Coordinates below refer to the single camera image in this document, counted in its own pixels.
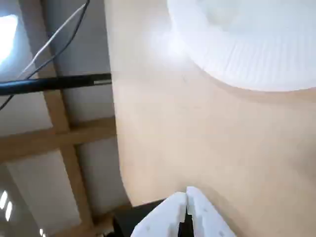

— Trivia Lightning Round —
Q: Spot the black stand pole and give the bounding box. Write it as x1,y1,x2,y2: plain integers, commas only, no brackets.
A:
0,72,112,96

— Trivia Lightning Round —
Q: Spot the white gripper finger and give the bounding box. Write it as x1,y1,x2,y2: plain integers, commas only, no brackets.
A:
130,191,188,237
186,186,238,237

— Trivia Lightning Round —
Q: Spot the thin black cable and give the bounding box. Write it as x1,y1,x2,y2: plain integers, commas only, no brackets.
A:
0,0,91,111

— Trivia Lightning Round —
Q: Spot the wooden lattice partition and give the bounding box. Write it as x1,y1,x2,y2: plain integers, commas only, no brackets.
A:
0,0,118,237

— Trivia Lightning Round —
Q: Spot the black boxy object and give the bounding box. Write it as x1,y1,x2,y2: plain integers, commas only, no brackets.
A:
112,199,173,237

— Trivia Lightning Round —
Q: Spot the white paper plate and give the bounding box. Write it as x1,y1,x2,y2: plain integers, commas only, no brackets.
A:
166,0,316,92

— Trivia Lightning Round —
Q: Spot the thin grey cable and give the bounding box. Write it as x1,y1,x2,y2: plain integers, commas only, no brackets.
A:
22,3,87,75

